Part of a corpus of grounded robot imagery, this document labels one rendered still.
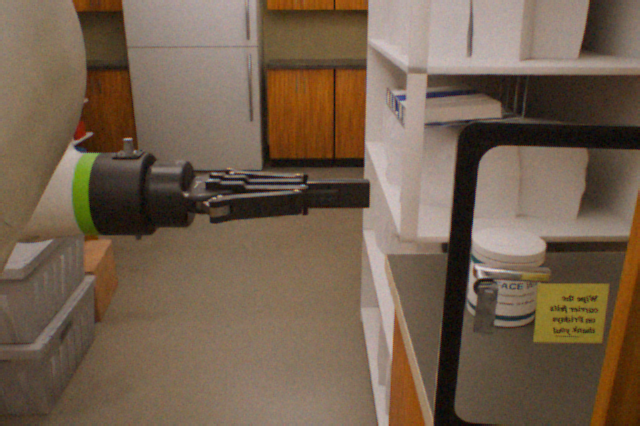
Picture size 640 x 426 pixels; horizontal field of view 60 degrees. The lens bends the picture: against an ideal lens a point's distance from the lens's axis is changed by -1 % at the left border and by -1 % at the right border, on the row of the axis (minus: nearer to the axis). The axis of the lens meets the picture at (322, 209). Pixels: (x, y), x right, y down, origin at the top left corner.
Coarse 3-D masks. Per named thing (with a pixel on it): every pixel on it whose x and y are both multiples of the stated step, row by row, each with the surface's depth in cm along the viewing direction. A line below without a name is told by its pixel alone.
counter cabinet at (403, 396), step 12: (396, 324) 136; (396, 336) 136; (396, 348) 136; (396, 360) 137; (396, 372) 137; (408, 372) 119; (396, 384) 137; (408, 384) 119; (396, 396) 137; (408, 396) 119; (396, 408) 137; (408, 408) 119; (420, 408) 105; (396, 420) 137; (408, 420) 119; (420, 420) 105
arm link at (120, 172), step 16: (128, 144) 61; (96, 160) 60; (112, 160) 60; (128, 160) 60; (144, 160) 60; (96, 176) 59; (112, 176) 59; (128, 176) 59; (144, 176) 60; (96, 192) 58; (112, 192) 58; (128, 192) 58; (144, 192) 60; (96, 208) 58; (112, 208) 59; (128, 208) 59; (144, 208) 60; (96, 224) 60; (112, 224) 60; (128, 224) 60; (144, 224) 60
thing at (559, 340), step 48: (480, 192) 60; (528, 192) 59; (576, 192) 58; (624, 192) 58; (480, 240) 61; (528, 240) 61; (576, 240) 60; (624, 240) 59; (528, 288) 63; (576, 288) 62; (624, 288) 61; (480, 336) 65; (528, 336) 65; (576, 336) 64; (624, 336) 63; (480, 384) 68; (528, 384) 67; (576, 384) 66; (624, 384) 65
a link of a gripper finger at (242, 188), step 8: (208, 184) 61; (216, 184) 61; (224, 184) 61; (232, 184) 61; (240, 184) 61; (240, 192) 61; (248, 192) 61; (256, 192) 61; (264, 192) 61; (304, 192) 61; (304, 208) 62
